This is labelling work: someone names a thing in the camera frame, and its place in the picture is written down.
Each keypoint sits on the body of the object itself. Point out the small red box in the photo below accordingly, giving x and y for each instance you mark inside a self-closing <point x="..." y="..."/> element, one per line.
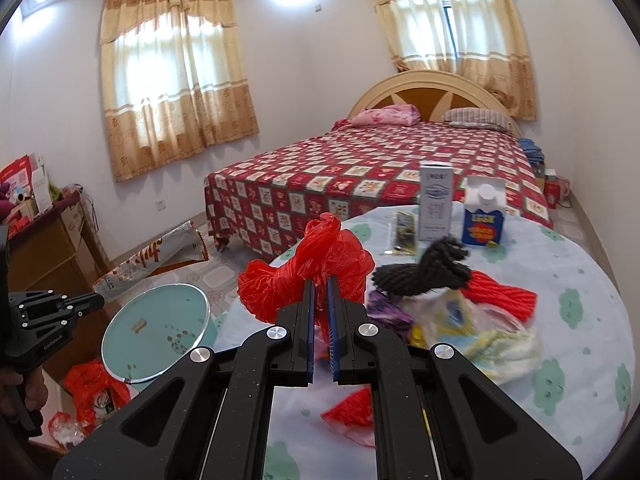
<point x="551" y="194"/>

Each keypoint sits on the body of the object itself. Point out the person's left hand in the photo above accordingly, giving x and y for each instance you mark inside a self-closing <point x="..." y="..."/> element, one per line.
<point x="36" y="392"/>

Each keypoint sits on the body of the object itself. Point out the cloud print tablecloth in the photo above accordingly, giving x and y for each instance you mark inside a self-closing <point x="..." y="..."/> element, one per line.
<point x="575" y="270"/>

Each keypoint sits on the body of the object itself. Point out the blue folded cloth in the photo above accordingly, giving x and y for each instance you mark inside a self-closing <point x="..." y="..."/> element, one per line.
<point x="531" y="150"/>

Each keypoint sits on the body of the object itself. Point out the white box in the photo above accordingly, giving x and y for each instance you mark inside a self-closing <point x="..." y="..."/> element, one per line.
<point x="41" y="190"/>

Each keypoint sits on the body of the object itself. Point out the bed with red patterned sheet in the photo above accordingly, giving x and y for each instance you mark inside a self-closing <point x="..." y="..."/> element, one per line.
<point x="350" y="170"/>

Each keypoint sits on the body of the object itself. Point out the purple snack wrapper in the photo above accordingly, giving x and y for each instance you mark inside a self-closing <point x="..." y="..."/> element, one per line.
<point x="382" y="307"/>

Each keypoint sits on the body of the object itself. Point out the clear bag with yellow print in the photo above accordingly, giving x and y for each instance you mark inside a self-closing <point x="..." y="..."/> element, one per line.
<point x="450" y="315"/>

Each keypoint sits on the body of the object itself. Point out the wall outlet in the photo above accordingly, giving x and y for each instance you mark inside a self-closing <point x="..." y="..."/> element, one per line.
<point x="161" y="203"/>

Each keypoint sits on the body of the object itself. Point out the wooden cabinet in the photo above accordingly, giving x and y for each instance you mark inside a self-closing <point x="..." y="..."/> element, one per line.
<point x="50" y="260"/>

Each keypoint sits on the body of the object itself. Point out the cream wooden headboard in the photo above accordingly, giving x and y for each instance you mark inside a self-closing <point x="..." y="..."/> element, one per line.
<point x="425" y="92"/>

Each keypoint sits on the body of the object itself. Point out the striped pillow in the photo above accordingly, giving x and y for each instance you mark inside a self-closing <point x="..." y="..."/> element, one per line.
<point x="477" y="117"/>

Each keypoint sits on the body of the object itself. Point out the red foam net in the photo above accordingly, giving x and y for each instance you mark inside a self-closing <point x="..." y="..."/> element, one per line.
<point x="505" y="295"/>

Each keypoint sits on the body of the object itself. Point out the tall white carton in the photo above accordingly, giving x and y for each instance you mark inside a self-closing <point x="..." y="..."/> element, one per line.
<point x="435" y="200"/>

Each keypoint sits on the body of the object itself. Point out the teal round trash bin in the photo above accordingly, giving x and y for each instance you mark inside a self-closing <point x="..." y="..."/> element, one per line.
<point x="150" y="320"/>

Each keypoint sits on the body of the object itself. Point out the large printed sack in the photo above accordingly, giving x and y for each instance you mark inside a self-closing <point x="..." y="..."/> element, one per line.
<point x="150" y="260"/>

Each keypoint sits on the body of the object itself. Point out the red orange snack wrapper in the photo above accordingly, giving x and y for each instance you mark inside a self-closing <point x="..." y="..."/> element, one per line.
<point x="350" y="410"/>

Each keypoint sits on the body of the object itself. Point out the flat black snack packet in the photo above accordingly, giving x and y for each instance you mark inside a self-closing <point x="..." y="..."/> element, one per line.
<point x="404" y="230"/>

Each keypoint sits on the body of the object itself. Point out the beige curtain with dark gap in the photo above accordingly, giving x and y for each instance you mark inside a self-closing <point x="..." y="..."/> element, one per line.
<point x="480" y="25"/>

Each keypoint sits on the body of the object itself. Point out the small clear plastic bag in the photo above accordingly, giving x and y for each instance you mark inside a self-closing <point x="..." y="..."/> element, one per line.
<point x="65" y="430"/>

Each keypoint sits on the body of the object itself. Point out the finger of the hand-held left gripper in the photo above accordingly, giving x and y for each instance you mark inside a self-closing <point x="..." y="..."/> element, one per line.
<point x="55" y="321"/>
<point x="85" y="301"/>

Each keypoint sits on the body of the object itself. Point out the wide beige curtain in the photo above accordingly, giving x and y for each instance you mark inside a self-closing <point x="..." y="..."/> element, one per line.
<point x="175" y="85"/>

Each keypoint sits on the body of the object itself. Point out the red plastic floor bag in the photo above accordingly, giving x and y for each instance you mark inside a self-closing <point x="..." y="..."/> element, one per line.
<point x="92" y="390"/>

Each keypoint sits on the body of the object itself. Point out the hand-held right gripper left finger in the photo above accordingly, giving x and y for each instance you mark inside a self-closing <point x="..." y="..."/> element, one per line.
<point x="310" y="330"/>

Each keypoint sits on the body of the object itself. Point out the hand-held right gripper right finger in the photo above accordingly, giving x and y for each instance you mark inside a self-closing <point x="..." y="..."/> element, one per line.
<point x="333" y="330"/>

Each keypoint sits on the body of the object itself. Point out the red gift box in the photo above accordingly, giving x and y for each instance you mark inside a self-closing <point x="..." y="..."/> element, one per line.
<point x="15" y="172"/>

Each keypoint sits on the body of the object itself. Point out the crumpled clear plastic bag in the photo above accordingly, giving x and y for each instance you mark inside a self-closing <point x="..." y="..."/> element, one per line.
<point x="505" y="352"/>

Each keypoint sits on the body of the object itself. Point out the blue carton with white cap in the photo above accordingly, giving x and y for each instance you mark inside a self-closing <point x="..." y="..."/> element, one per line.
<point x="482" y="230"/>

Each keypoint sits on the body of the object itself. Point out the pink pillow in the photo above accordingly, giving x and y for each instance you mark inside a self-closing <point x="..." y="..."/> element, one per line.
<point x="385" y="116"/>

